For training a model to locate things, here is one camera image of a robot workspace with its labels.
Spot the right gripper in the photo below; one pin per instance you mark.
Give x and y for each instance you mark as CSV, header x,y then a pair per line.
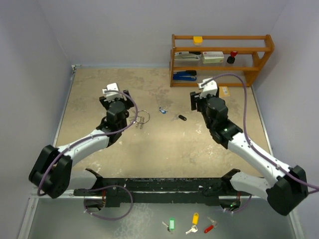
x,y
196,100

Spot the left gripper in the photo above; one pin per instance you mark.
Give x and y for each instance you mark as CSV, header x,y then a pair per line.
x,y
127,102

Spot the black key fob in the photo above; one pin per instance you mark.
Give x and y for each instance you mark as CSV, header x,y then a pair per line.
x,y
179,117

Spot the large metal keyring with clips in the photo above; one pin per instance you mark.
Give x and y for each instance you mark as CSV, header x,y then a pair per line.
x,y
142,118

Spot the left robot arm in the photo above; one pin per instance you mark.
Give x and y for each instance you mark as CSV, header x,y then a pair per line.
x,y
51,172

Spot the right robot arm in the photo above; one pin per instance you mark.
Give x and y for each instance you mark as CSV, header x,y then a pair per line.
x,y
281,185

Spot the blue stapler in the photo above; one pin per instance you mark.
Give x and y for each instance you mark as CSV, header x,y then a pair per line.
x,y
188,75

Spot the brown envelope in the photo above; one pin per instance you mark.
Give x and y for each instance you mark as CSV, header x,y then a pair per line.
x,y
224,91

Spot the white red cardboard box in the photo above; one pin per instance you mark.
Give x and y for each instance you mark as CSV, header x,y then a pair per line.
x,y
209,57

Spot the white stapler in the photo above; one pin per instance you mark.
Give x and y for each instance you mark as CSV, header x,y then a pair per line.
x,y
187,56

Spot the wooden shelf rack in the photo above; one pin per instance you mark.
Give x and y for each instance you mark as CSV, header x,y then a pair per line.
x,y
253,54

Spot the red black stamp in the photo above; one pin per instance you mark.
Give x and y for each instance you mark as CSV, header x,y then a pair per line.
x,y
231,57

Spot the yellow small box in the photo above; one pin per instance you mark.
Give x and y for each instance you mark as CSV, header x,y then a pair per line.
x,y
197,40

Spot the yellow tag key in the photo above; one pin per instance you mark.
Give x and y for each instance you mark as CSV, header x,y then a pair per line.
x,y
193,228

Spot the red tag key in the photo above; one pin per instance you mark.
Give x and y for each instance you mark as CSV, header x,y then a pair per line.
x,y
213,224

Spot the green tag key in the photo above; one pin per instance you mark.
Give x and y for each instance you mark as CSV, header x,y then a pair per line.
x,y
170,226

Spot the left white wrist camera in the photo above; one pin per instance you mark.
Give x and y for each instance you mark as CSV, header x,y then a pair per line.
x,y
111,92

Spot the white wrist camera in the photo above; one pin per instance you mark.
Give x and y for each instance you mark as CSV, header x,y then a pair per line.
x,y
208,87
111,92

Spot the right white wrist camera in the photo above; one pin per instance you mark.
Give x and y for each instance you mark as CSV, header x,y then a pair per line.
x,y
208,87

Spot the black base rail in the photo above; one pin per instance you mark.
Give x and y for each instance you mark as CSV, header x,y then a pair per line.
x,y
205,191

